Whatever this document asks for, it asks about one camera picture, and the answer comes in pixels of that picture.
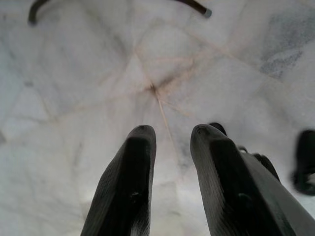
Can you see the black curved metal table leg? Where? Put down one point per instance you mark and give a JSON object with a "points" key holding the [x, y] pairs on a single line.
{"points": [[197, 6]]}

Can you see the black robot right foot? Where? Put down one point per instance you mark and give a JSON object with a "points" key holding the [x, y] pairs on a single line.
{"points": [[305, 162]]}

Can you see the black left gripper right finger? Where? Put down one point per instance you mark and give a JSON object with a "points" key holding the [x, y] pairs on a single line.
{"points": [[233, 186]]}

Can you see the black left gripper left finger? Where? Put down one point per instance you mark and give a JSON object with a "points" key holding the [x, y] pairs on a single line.
{"points": [[123, 186]]}

